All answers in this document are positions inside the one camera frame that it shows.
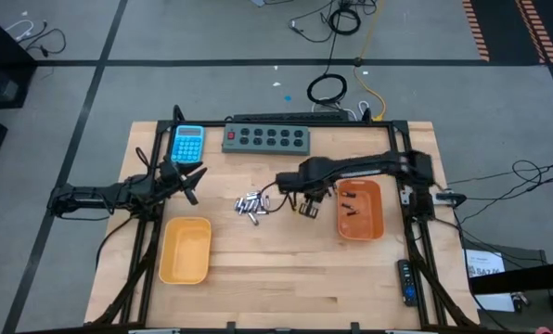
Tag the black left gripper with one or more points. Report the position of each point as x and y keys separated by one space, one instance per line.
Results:
x=170 y=174

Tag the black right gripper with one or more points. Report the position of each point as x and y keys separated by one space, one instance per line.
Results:
x=295 y=183

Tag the orange plastic bin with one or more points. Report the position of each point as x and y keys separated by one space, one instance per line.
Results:
x=360 y=222

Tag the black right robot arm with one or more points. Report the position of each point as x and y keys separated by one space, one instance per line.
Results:
x=374 y=164

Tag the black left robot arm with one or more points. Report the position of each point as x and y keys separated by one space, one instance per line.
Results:
x=91 y=197

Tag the blue calculator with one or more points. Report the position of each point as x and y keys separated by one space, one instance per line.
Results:
x=187 y=146

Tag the yellow plastic bin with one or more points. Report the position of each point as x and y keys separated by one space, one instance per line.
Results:
x=183 y=250

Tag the grey multi-socket power strip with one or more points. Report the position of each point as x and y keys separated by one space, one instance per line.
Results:
x=266 y=138

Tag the black remote control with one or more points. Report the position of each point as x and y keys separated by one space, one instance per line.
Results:
x=406 y=283

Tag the white printed paper sheet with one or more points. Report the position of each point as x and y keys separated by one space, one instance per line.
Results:
x=483 y=262

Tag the dark grey side table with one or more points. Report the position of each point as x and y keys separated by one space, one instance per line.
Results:
x=522 y=255

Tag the black cabinet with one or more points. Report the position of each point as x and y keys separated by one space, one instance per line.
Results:
x=3 y=69

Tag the black desk bar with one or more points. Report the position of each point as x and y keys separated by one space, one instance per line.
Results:
x=527 y=278

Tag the orange striped floor strip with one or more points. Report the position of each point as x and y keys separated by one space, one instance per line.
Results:
x=538 y=34
x=475 y=32

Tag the black floor mat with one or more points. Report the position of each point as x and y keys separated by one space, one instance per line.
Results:
x=504 y=28

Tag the black table edge bracket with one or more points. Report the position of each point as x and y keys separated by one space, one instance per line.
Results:
x=231 y=326
x=355 y=326

